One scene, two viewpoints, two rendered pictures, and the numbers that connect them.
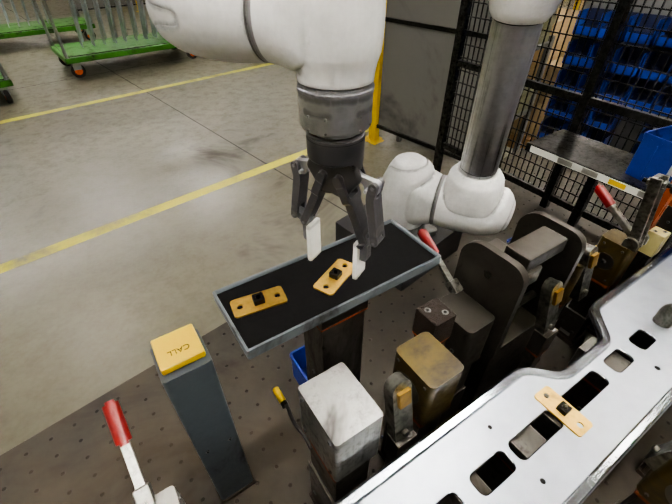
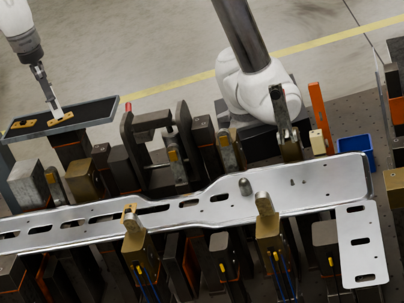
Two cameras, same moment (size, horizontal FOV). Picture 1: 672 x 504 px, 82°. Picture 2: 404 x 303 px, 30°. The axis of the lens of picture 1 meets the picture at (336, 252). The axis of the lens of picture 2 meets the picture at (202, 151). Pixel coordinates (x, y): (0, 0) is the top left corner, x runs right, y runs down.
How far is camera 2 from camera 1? 2.02 m
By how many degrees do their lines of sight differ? 40
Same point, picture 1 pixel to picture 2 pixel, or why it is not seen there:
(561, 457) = (103, 227)
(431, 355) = (80, 166)
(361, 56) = (8, 26)
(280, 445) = not seen: hidden behind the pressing
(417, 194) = (226, 82)
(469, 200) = (243, 91)
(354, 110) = (17, 43)
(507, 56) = not seen: outside the picture
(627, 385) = (174, 213)
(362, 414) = (23, 174)
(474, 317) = (118, 156)
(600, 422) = not seen: hidden behind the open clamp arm
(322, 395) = (19, 166)
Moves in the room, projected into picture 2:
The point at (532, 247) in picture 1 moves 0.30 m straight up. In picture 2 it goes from (142, 118) to (106, 23)
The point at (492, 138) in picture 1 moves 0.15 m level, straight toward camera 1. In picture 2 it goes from (233, 42) to (192, 64)
